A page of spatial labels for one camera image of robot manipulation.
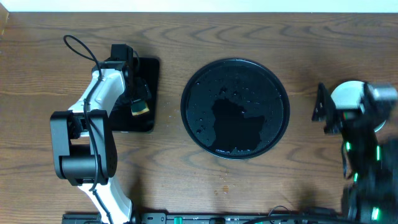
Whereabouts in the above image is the green and yellow sponge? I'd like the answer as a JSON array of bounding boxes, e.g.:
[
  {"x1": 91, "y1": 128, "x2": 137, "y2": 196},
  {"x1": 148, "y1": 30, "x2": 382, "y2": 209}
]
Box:
[{"x1": 131, "y1": 100, "x2": 150, "y2": 116}]

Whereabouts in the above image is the light blue plate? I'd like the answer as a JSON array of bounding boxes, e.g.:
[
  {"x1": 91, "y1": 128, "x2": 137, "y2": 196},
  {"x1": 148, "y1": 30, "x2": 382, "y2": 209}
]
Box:
[{"x1": 331, "y1": 81, "x2": 386, "y2": 132}]

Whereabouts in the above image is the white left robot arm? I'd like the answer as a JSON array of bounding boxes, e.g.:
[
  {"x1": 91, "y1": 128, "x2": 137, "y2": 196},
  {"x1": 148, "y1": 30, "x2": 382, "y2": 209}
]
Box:
[{"x1": 50, "y1": 58, "x2": 160, "y2": 223}]

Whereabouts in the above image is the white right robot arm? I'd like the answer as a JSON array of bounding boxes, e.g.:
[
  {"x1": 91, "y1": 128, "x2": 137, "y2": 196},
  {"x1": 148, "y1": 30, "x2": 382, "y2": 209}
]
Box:
[{"x1": 312, "y1": 83, "x2": 397, "y2": 223}]

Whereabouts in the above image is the rectangular black tray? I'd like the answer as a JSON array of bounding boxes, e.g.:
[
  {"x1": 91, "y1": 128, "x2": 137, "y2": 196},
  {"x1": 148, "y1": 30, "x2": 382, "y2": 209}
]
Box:
[{"x1": 109, "y1": 57, "x2": 160, "y2": 133}]

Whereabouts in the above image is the round black tray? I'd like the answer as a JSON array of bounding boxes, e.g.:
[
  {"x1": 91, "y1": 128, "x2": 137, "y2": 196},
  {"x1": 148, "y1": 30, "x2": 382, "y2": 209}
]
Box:
[{"x1": 180, "y1": 58, "x2": 290, "y2": 160}]

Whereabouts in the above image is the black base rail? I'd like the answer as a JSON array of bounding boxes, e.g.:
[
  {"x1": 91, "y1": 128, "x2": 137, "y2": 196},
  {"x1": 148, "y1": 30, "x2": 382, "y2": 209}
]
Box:
[{"x1": 61, "y1": 212, "x2": 343, "y2": 224}]

